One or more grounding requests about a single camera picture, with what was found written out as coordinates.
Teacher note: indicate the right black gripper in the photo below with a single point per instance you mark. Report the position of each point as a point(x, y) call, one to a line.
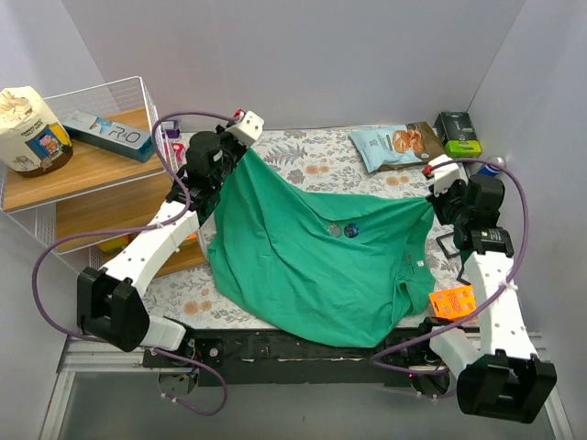
point(442, 204)

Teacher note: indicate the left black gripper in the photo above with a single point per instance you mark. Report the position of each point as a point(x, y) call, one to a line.
point(234, 144)

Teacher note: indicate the green garment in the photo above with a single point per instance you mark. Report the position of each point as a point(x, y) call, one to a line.
point(272, 255)

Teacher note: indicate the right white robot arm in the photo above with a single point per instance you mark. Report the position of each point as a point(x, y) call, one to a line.
point(503, 377)

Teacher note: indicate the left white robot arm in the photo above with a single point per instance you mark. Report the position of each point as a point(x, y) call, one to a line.
point(110, 299)

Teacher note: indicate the grey round brooch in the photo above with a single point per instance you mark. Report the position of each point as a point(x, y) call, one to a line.
point(335, 230)

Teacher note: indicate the blue energy drink can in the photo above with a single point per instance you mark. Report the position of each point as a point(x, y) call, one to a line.
point(492, 167)

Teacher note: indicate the pink box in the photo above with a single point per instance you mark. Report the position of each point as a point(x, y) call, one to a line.
point(179, 152)

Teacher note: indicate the purple box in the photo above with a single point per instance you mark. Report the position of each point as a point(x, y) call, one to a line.
point(171, 128)

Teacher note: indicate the green black box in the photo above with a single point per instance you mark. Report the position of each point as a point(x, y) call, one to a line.
point(456, 132)

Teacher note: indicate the light blue snack bag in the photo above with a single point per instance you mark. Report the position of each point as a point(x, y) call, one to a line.
point(397, 147)

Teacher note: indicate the orange box right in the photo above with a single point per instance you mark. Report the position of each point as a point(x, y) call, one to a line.
point(454, 303)

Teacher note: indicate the wooden shelf unit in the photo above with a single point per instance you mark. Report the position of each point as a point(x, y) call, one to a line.
point(94, 193)

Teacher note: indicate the white blue toothpaste box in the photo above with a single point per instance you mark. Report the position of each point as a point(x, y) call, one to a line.
point(127, 141)

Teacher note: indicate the floral table mat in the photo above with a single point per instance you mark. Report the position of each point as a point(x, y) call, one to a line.
point(319, 160)

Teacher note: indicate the yellow box under shelf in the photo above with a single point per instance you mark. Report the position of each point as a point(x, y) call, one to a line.
point(114, 245)

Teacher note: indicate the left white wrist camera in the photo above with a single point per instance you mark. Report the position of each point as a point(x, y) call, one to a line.
point(246, 128)

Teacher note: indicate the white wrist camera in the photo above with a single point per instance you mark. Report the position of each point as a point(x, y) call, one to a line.
point(441, 173)
point(246, 128)

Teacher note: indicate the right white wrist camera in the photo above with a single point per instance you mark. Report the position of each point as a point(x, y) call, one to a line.
point(441, 173)

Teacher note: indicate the white wire basket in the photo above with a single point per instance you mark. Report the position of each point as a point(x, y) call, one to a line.
point(126, 101)

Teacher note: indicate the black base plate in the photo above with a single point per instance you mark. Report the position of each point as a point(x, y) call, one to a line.
point(270, 356)

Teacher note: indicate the aluminium rail frame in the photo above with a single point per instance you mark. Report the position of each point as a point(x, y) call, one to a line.
point(101, 393)

